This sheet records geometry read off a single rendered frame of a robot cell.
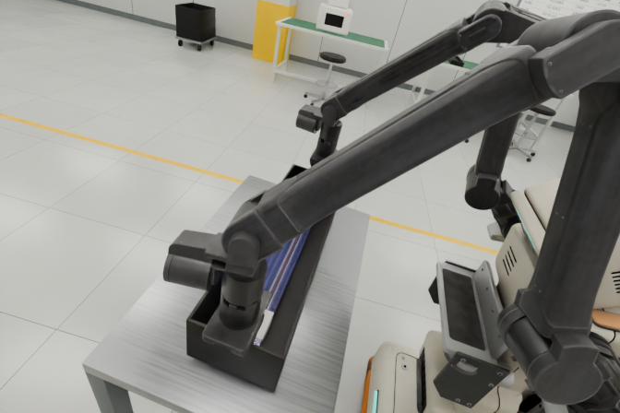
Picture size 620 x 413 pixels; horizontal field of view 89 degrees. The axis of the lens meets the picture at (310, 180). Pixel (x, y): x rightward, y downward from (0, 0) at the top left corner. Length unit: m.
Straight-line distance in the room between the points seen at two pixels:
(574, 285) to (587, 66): 0.25
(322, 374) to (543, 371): 0.38
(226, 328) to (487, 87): 0.44
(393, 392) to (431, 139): 1.14
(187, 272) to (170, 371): 0.31
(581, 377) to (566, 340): 0.05
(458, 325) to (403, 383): 0.65
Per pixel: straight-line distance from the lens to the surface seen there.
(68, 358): 1.73
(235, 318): 0.48
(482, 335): 0.82
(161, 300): 0.80
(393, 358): 1.44
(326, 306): 0.81
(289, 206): 0.36
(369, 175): 0.35
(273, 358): 0.58
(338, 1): 4.71
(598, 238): 0.47
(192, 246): 0.43
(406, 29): 6.05
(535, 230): 0.66
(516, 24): 0.71
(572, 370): 0.54
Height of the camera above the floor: 1.45
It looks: 33 degrees down
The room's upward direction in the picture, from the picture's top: 13 degrees clockwise
